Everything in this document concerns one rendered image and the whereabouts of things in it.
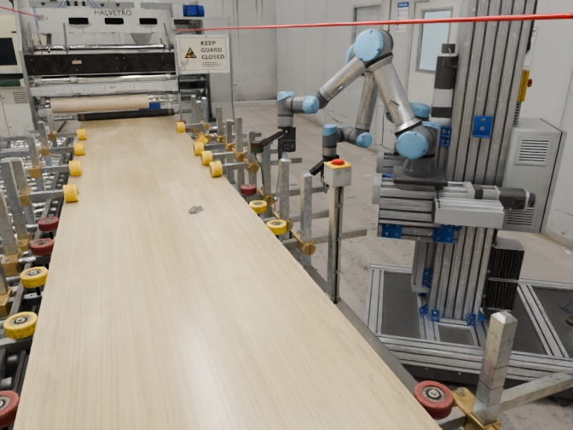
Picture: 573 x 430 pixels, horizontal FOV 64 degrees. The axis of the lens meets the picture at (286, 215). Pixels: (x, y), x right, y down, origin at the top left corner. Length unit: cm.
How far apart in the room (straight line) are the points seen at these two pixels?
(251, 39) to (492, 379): 1039
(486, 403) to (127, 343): 84
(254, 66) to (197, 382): 1027
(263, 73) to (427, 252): 909
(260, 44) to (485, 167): 922
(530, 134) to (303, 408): 160
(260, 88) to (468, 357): 950
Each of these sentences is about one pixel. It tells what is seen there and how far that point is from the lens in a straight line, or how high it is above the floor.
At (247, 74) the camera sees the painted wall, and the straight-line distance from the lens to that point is 1108.
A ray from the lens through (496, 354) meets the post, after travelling 104.
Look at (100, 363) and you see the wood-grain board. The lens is 121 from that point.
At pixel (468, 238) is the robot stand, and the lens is 238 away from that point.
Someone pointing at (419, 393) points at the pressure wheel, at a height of 91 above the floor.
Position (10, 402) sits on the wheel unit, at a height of 91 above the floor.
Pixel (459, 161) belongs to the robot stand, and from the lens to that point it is 224.
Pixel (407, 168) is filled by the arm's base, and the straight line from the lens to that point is 207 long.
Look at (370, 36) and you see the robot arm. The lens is 189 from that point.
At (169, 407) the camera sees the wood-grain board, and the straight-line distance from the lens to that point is 106.
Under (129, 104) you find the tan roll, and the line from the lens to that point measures 440.
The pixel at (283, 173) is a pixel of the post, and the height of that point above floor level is 105.
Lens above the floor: 162
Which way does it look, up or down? 22 degrees down
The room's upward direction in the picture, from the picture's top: straight up
